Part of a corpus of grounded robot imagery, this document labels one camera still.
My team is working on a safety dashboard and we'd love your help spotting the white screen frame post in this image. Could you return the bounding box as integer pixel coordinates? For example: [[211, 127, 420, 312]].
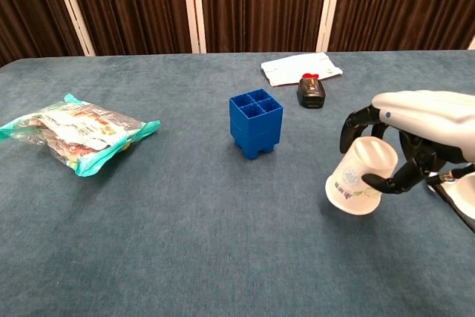
[[315, 0, 345, 53], [180, 0, 207, 54], [49, 0, 96, 57]]

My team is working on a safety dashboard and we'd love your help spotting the black small electronic device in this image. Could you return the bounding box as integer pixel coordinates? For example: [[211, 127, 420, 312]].
[[296, 76, 328, 110]]

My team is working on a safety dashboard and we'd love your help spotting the brown pleated curtain panel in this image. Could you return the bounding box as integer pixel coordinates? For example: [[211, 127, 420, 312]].
[[62, 0, 194, 56], [198, 0, 332, 53], [0, 0, 85, 68], [327, 0, 475, 53]]

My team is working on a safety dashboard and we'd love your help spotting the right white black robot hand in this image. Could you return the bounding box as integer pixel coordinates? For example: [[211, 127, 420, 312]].
[[339, 90, 475, 196]]

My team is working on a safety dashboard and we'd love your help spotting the snack bag with teal edges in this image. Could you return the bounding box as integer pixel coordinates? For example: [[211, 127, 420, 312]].
[[0, 93, 161, 178]]

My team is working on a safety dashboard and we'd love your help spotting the white paper cup floral print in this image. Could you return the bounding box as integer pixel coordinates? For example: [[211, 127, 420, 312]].
[[324, 137, 399, 217]]

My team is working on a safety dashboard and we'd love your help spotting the white folded cloth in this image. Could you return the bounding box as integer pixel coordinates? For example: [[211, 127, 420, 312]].
[[260, 51, 344, 88]]

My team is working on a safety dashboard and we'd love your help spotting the blue plastic grid block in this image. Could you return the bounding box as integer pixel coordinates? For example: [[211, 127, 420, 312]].
[[229, 88, 284, 161]]

